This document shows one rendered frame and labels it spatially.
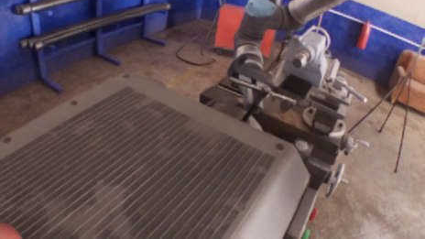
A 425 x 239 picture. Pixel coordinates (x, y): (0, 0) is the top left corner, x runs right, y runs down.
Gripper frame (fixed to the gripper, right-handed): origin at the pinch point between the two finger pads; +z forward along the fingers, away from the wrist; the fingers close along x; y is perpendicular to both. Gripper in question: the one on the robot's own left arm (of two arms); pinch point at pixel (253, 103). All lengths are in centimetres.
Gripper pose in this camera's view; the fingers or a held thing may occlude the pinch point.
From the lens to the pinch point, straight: 72.3
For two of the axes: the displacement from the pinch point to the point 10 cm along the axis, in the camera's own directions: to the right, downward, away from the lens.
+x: 9.2, 3.0, 2.6
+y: 4.0, -6.2, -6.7
